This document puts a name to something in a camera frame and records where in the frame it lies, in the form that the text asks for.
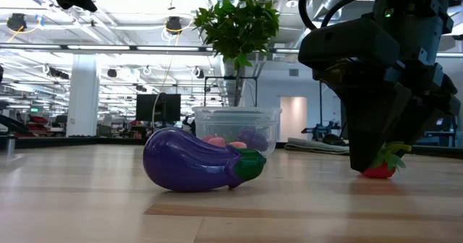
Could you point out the pink plush toy fruit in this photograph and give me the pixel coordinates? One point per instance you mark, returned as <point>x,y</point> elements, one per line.
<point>217,141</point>

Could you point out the black ceiling track lights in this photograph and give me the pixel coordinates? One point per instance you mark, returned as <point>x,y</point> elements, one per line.
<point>58,73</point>

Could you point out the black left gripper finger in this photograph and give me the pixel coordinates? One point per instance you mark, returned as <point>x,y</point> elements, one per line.
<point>77,2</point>

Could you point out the green potted plant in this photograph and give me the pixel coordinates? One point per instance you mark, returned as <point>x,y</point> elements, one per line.
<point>235,26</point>

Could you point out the clear plastic tupperware container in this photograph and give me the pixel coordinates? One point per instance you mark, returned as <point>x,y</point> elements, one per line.
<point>267,127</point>

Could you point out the black computer monitor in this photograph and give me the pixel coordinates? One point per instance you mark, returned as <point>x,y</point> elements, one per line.
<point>171,107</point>
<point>148,107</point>

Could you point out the small red toy fruit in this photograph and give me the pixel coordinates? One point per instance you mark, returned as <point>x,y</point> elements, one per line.
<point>205,139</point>

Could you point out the grey folded cloth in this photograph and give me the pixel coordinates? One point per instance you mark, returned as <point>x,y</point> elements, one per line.
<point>311,145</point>

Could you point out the black ceiling spotlight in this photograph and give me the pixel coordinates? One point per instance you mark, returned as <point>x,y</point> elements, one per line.
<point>112,73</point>
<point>200,73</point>

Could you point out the round ceiling fixture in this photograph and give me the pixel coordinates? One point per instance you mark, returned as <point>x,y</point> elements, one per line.
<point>291,2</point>

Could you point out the purple toy grapes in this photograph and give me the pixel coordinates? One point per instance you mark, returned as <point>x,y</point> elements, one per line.
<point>255,140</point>

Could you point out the white square column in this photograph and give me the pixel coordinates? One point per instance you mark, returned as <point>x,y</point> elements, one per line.
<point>83,98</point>

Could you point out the black right wrist camera housing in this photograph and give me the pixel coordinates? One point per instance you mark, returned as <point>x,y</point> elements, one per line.
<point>347,44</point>

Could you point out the red toy strawberry green leaves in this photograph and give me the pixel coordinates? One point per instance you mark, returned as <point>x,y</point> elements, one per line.
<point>380,171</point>

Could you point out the pale pink toy fruit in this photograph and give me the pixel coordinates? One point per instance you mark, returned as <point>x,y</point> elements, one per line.
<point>237,145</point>

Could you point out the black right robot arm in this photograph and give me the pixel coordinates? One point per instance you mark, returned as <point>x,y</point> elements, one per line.
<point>416,29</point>

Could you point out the small grey cylinder post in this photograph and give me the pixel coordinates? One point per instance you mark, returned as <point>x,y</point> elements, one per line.
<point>11,145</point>

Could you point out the blue robot equipment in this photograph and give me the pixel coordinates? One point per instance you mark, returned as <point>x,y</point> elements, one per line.
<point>320,131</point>

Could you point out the long linear ceiling light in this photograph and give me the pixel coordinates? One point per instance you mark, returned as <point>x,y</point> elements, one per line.
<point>97,47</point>

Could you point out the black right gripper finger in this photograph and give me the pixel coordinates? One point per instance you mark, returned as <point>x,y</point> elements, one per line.
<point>372,127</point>
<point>419,120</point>

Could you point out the square wall vent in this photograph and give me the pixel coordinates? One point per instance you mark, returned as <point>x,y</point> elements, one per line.
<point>293,72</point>

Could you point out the purple toy eggplant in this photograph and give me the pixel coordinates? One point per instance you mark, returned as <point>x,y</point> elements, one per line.
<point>188,160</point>

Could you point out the red office chair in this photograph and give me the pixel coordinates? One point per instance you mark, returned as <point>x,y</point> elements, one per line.
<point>40,120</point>

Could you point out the silver spiral air duct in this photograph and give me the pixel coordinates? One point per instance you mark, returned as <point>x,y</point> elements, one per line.
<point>327,2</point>

